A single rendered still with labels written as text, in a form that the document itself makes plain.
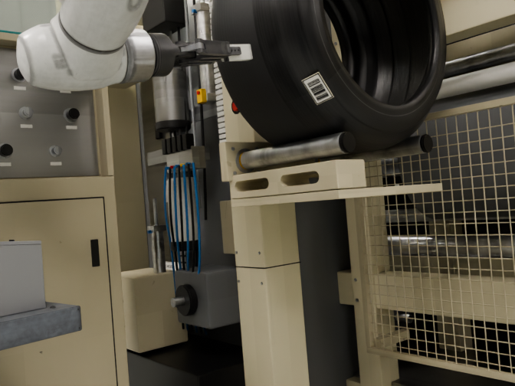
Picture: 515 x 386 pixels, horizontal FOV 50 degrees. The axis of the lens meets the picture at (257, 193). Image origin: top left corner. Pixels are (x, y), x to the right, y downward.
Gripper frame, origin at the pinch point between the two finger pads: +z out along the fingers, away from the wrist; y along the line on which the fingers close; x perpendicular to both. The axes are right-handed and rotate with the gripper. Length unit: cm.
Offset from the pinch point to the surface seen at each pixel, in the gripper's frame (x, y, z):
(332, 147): 21.8, -8.1, 13.9
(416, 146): 25.5, -9.2, 41.6
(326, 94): 11.3, -10.9, 11.7
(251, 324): 66, 33, 16
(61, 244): 35, 58, -21
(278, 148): 20.2, 8.5, 14.3
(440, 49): 3, -12, 54
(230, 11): -10.2, 6.1, 5.5
